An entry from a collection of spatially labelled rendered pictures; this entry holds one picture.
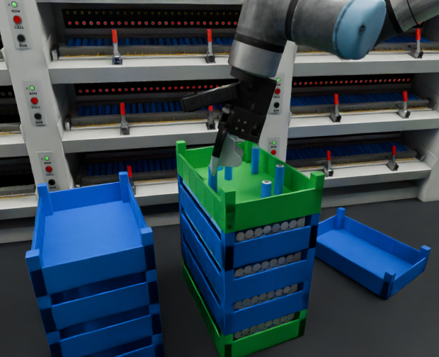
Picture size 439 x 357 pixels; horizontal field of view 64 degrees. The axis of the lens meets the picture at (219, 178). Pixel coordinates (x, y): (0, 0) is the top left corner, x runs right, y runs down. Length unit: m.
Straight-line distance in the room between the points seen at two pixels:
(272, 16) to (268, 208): 0.31
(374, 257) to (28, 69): 1.12
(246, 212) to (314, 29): 0.31
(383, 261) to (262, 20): 0.81
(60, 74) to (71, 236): 0.47
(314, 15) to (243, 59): 0.13
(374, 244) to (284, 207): 0.64
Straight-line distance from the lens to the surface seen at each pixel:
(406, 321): 1.01
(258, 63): 0.62
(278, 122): 1.17
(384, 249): 1.23
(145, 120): 1.15
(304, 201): 0.67
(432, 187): 1.62
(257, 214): 0.62
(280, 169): 0.72
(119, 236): 0.78
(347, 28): 0.57
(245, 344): 0.82
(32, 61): 1.09
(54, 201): 0.91
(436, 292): 1.13
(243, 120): 0.66
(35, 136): 1.13
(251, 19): 0.62
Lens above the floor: 0.65
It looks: 24 degrees down
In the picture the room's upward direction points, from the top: straight up
